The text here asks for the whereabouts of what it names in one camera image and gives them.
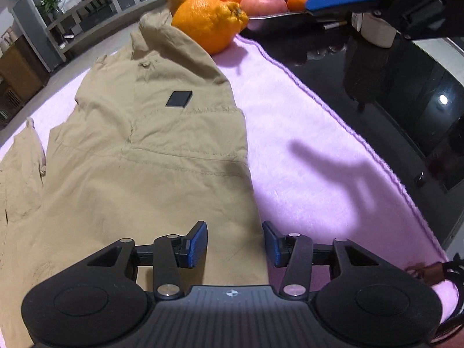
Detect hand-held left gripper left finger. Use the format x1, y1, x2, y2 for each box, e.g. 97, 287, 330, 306
87, 221, 209, 300

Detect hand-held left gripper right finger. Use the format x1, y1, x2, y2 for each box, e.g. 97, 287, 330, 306
262, 221, 385, 298

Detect khaki pants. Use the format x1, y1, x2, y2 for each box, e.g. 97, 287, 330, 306
0, 9, 271, 348

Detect white cup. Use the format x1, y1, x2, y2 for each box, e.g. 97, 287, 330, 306
351, 10, 398, 48

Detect pink apple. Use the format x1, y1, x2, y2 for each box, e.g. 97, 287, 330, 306
240, 0, 289, 17

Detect pink towel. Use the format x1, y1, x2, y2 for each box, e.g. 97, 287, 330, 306
0, 34, 459, 330

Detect large bumpy orange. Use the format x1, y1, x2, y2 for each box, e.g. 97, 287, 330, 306
171, 0, 250, 56

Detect wooden cabinet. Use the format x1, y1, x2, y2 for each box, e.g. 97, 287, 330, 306
0, 34, 50, 128

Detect grey tv stand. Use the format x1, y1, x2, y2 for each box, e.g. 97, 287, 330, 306
43, 0, 168, 63

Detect grey floor speaker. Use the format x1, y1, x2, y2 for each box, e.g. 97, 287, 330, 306
12, 0, 61, 74

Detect green potted plant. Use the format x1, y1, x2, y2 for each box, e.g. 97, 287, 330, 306
35, 0, 59, 20

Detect black strap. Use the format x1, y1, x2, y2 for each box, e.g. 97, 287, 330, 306
405, 260, 464, 338

